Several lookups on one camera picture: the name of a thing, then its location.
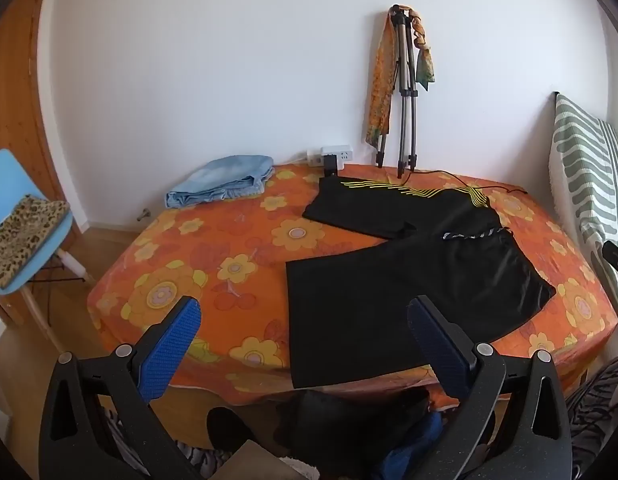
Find grey folded tripod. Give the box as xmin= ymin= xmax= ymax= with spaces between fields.
xmin=376 ymin=5 xmax=422 ymax=178

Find green patterned scarf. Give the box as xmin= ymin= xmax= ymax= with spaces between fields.
xmin=406 ymin=5 xmax=436 ymax=93

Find green white striped pillow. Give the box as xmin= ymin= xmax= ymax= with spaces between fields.
xmin=548 ymin=91 xmax=618 ymax=291

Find dark cloth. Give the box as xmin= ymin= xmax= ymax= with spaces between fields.
xmin=274 ymin=387 xmax=440 ymax=463

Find orange patterned scarf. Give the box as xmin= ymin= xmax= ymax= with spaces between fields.
xmin=365 ymin=10 xmax=402 ymax=148

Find light blue chair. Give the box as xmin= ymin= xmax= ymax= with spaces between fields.
xmin=0 ymin=148 xmax=96 ymax=351

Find leopard print cushion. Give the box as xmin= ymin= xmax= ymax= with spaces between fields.
xmin=0 ymin=195 xmax=71 ymax=292

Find brown cardboard box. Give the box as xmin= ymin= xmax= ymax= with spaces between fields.
xmin=204 ymin=440 xmax=312 ymax=480

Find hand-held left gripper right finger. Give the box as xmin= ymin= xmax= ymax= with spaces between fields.
xmin=406 ymin=295 xmax=574 ymax=480

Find person's grey striped dress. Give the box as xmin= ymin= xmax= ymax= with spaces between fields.
xmin=564 ymin=355 xmax=618 ymax=480

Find white power strip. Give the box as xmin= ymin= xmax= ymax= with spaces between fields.
xmin=306 ymin=146 xmax=355 ymax=167

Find folded light blue jeans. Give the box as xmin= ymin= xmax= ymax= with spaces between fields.
xmin=165 ymin=155 xmax=276 ymax=209

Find orange floral bedsheet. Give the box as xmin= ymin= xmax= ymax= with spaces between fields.
xmin=88 ymin=162 xmax=618 ymax=408

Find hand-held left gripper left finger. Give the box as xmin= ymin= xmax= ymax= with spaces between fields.
xmin=38 ymin=296 xmax=210 ymax=480

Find thin black cable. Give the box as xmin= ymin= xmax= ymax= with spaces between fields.
xmin=389 ymin=169 xmax=530 ymax=197

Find blue cloth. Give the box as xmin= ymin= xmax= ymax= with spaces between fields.
xmin=376 ymin=410 xmax=446 ymax=480

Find black t-shirt with yellow stripes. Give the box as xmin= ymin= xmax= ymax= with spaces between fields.
xmin=285 ymin=177 xmax=557 ymax=390

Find wooden door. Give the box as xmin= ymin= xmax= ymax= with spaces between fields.
xmin=0 ymin=0 xmax=82 ymax=241

